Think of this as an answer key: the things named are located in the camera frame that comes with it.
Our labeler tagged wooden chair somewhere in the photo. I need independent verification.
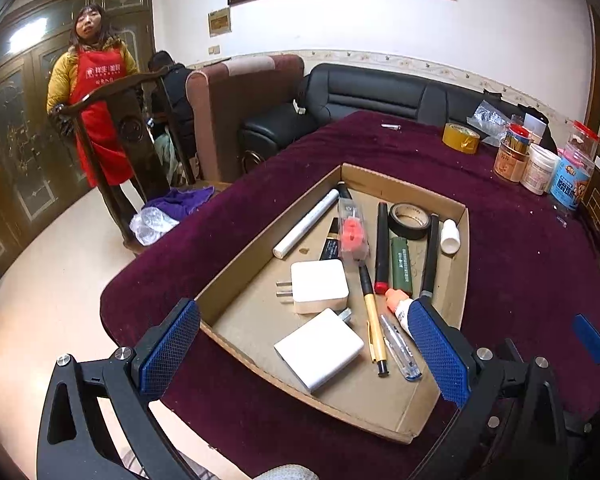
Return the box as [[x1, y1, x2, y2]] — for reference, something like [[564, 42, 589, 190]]
[[53, 67, 171, 255]]

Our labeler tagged green lighter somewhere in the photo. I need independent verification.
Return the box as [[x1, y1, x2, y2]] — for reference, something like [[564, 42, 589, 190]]
[[390, 236, 413, 296]]

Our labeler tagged small white charger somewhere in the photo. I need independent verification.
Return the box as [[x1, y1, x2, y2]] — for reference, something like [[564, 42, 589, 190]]
[[275, 259, 349, 315]]

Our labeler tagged orange contents jar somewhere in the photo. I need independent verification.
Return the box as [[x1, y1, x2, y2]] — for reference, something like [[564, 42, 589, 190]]
[[493, 141, 529, 183]]

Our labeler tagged large white charger plug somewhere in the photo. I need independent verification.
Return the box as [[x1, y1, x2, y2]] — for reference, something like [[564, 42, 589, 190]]
[[274, 309, 364, 392]]

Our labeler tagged black electrical tape roll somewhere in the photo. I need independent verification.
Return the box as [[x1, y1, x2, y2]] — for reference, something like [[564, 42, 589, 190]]
[[388, 203, 430, 240]]

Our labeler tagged crumpled clear wrapper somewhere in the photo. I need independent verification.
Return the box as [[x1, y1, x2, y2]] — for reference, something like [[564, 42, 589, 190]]
[[466, 101, 512, 148]]

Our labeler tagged red lid clear jar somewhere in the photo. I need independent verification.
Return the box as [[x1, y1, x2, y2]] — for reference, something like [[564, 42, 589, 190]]
[[567, 120, 600, 160]]

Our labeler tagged blue cartoon label jar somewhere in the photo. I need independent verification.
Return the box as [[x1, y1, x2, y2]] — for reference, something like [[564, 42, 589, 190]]
[[550, 148, 594, 214]]

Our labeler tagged black leather sofa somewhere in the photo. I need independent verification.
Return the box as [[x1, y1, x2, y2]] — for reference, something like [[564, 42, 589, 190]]
[[238, 63, 550, 172]]

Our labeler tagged maroon velvet tablecloth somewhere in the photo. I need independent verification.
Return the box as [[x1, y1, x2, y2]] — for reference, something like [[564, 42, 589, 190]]
[[99, 109, 600, 480]]

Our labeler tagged wooden double door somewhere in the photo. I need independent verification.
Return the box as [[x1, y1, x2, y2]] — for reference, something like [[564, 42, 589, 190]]
[[0, 0, 157, 291]]

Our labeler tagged white bottle orange cap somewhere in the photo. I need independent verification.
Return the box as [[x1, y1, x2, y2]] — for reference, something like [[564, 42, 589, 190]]
[[385, 288, 413, 338]]

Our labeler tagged black marker pen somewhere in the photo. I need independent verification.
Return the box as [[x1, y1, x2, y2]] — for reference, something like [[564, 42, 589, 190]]
[[419, 214, 440, 298]]

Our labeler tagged clear case red item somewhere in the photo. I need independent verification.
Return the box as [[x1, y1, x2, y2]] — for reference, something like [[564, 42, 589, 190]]
[[338, 197, 370, 261]]

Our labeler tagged cardboard tray box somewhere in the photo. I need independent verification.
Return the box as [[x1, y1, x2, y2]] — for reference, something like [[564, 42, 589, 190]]
[[194, 161, 472, 444]]

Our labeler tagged woman in red apron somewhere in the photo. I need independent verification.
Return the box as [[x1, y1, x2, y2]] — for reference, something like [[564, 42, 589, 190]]
[[46, 3, 138, 221]]

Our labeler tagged yellow black pen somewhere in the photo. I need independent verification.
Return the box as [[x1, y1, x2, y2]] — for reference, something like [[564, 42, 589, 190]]
[[358, 262, 389, 377]]

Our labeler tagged red blue lid jar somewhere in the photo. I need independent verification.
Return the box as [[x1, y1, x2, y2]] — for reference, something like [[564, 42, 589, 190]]
[[504, 122, 531, 153]]

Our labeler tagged red tip black marker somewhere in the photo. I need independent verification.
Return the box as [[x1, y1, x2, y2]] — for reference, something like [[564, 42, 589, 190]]
[[374, 202, 390, 295]]

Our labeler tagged long black pen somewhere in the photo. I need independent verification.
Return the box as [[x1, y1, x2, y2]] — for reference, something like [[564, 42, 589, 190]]
[[336, 181, 352, 204]]

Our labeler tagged black gold lipstick tube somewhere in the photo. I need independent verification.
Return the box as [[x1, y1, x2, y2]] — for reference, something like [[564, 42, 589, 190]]
[[320, 218, 339, 260]]

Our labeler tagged clear plastic bag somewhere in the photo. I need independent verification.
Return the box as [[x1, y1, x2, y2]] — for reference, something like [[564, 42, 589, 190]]
[[130, 207, 178, 247]]

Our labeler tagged purple cloth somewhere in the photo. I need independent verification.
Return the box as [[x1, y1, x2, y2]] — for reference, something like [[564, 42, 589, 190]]
[[144, 185, 215, 221]]

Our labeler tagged seated person in black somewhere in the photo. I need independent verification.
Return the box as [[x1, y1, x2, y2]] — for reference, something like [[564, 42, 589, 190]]
[[148, 50, 199, 186]]

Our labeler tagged white label supplement jar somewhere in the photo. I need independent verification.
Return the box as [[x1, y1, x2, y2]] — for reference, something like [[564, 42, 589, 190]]
[[520, 144, 559, 195]]

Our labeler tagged small white bottle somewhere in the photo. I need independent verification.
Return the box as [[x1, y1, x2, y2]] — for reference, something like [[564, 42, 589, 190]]
[[440, 219, 462, 256]]

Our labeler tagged white paper roll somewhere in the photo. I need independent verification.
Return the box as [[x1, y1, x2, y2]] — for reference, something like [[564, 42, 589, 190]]
[[273, 188, 339, 259]]

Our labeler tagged yellow tape roll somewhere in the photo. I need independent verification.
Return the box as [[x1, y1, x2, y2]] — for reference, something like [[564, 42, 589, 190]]
[[442, 122, 481, 155]]

